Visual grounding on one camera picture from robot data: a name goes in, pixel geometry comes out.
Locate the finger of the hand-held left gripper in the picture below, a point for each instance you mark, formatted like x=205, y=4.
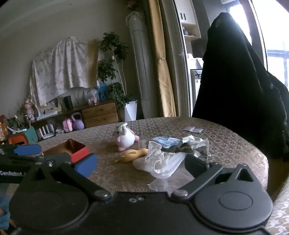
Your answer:
x=29, y=149
x=22, y=158

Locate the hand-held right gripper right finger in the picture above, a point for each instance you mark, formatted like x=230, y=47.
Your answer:
x=196, y=168

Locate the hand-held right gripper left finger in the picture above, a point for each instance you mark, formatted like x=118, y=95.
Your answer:
x=84, y=166

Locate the red tin box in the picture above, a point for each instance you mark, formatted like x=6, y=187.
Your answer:
x=80, y=151

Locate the dark olive sock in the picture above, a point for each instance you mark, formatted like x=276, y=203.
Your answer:
x=184, y=148

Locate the thin white cloth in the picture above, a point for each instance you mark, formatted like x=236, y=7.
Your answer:
x=158, y=163

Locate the yellow rubber duck toy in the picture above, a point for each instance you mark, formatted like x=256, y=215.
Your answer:
x=131, y=156

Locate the teal storage bin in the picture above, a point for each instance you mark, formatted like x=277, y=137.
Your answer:
x=31, y=134

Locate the orange box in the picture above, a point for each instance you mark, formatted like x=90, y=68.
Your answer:
x=18, y=139

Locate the clear plastic bag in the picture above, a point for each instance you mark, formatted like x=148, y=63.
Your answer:
x=203, y=149

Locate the white slatted rack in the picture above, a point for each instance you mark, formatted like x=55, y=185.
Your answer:
x=46, y=131

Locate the person's blue pants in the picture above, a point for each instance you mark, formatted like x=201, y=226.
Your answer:
x=4, y=210

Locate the small white packet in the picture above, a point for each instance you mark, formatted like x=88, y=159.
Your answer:
x=198, y=129
x=188, y=129

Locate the pink doll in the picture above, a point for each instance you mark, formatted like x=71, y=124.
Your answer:
x=29, y=110

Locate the blue printed face mask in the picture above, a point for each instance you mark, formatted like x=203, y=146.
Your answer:
x=166, y=141

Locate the purple kettlebell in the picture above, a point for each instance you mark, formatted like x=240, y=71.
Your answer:
x=78, y=123

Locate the pink toy backpack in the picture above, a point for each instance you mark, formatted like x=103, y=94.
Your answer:
x=67, y=125

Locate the white and pink plush toy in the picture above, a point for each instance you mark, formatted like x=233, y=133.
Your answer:
x=126, y=139

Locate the wooden drawer cabinet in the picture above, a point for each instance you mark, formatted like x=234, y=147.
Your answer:
x=100, y=114

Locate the black cylinder speaker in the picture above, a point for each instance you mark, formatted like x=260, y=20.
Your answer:
x=68, y=102

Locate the white planter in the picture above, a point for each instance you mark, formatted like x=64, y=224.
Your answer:
x=131, y=111

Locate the steel kitchen appliance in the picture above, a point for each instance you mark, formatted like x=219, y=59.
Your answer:
x=196, y=83

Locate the floral white sheet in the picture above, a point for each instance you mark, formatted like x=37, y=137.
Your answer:
x=58, y=70

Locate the black coat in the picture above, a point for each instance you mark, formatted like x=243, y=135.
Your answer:
x=230, y=85

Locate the houndstooth patterned chair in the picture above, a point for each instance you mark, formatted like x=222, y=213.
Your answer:
x=278, y=214

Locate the green potted plant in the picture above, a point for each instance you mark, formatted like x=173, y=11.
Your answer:
x=111, y=65

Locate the yellow curtain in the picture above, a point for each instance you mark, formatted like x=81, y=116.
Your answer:
x=161, y=63

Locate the white floor air conditioner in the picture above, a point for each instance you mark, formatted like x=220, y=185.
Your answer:
x=141, y=63

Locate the white kitchen cabinet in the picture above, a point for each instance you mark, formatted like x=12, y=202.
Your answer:
x=187, y=18

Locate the white photo frame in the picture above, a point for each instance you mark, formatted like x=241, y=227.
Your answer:
x=53, y=105

